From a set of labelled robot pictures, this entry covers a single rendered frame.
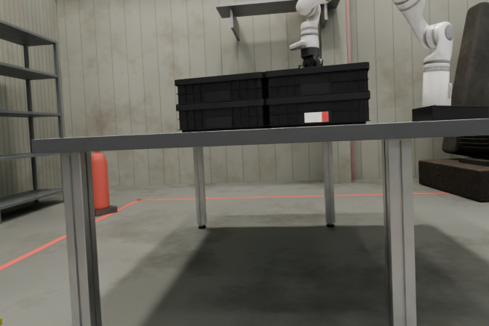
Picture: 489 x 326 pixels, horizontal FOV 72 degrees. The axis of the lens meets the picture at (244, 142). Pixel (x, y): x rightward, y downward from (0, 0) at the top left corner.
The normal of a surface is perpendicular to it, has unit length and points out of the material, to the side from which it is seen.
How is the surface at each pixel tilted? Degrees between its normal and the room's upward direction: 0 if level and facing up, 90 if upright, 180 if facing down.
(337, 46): 90
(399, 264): 90
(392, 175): 90
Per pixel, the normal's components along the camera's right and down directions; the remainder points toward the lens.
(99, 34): -0.11, 0.04
